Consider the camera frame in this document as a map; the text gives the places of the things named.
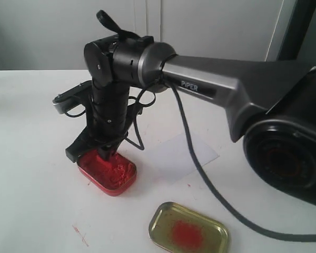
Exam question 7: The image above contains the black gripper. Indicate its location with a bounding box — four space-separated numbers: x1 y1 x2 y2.
65 105 142 162

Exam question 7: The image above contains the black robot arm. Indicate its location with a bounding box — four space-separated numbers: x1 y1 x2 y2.
66 35 316 206

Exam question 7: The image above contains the red ink pad tin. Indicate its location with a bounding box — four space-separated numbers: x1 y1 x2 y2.
77 150 137 197

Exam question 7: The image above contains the white paper card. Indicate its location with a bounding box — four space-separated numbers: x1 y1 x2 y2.
147 133 219 184

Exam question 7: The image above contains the gold tin lid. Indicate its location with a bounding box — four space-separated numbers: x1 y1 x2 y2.
149 202 230 252

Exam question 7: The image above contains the white cabinet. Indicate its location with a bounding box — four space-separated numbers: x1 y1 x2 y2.
0 1 296 70

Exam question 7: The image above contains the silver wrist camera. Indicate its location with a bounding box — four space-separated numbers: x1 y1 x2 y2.
52 80 92 118

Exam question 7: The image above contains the black cable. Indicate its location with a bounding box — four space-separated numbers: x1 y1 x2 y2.
96 9 316 242

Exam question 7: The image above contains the dark vertical post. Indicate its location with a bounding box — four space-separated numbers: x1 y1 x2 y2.
276 0 316 61

